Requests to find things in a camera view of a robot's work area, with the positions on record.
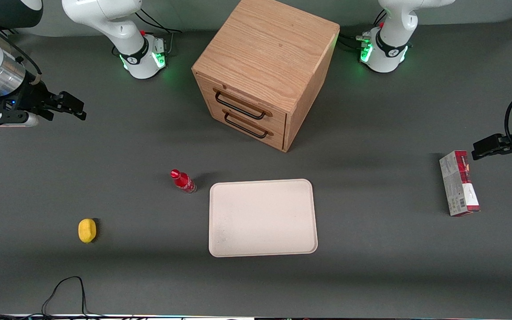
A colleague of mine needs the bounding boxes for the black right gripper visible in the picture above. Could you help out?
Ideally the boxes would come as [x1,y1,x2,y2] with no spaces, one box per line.
[0,82,87,122]

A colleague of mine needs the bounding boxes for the red coke bottle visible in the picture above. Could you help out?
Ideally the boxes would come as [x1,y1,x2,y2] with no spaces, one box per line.
[170,169,197,194]

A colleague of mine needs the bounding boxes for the beige rectangular tray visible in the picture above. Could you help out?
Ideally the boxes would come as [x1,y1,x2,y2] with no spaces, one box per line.
[209,179,318,258]

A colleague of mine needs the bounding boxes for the grey and red carton box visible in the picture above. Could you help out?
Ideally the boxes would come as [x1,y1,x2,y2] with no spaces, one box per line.
[439,150,480,217]

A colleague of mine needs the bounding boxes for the yellow lemon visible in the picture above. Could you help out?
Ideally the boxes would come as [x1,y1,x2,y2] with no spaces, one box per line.
[78,218,97,244]

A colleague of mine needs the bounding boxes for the wooden drawer front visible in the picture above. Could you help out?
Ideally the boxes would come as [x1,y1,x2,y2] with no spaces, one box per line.
[203,96,288,152]
[195,72,288,132]

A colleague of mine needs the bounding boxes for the wooden drawer cabinet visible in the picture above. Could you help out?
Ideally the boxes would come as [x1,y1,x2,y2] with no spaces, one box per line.
[192,0,340,153]

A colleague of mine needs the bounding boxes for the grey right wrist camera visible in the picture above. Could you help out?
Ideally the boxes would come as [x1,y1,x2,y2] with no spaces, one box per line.
[0,111,39,128]

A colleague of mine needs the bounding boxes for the black right arm base cables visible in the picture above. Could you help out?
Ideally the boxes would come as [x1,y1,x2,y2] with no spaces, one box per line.
[112,7,183,56]

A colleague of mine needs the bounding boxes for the black arm base cables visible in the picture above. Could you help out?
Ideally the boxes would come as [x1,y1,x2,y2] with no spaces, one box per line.
[338,9,388,52]
[112,7,183,56]

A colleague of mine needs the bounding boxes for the black cable at table edge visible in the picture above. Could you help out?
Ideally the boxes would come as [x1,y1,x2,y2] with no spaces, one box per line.
[0,276,105,319]

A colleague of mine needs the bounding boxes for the black drawer handle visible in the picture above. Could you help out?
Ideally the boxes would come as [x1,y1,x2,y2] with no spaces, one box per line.
[223,110,275,140]
[213,88,273,120]

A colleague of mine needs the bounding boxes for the black left arm base cables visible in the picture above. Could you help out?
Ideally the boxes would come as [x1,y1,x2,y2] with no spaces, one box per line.
[338,9,388,52]

